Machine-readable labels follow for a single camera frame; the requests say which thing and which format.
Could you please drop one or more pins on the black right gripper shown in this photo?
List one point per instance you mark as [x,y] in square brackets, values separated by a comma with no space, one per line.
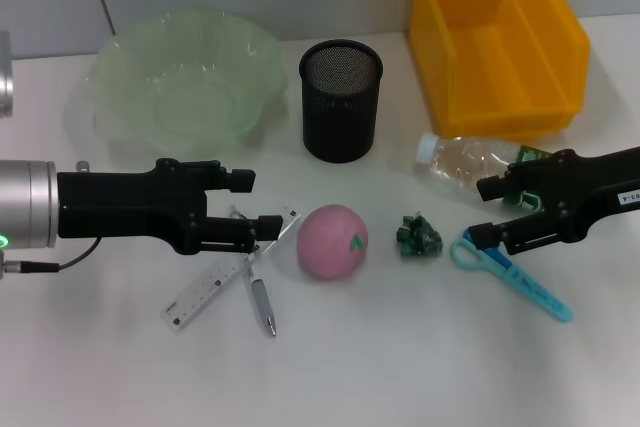
[590,187]

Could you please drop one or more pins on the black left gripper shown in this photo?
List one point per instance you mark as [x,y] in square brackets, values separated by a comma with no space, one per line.
[125,202]

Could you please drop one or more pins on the clear green-label water bottle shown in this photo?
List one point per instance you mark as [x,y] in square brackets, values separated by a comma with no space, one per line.
[465,162]

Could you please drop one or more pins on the blue plastic scissors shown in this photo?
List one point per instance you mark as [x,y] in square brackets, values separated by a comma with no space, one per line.
[530,287]

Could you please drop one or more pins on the pink toy peach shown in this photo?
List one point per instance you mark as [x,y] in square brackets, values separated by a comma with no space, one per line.
[330,242]

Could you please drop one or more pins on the green plastic scrap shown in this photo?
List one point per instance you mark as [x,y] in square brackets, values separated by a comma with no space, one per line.
[419,238]

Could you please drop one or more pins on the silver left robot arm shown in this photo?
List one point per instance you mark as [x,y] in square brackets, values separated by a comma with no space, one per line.
[30,202]

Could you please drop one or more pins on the transparent plastic ruler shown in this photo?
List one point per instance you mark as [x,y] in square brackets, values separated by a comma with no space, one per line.
[200,297]

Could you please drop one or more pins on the grey clear ballpoint pen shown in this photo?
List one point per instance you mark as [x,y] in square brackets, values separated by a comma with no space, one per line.
[262,302]

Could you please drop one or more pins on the green glass fruit bowl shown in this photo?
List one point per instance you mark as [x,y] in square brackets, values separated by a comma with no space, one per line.
[190,87]

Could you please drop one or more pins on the black mesh pen holder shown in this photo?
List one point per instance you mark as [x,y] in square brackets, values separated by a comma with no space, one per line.
[340,117]

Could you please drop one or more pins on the yellow plastic bin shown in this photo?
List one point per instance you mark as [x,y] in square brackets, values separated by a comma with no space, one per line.
[500,62]

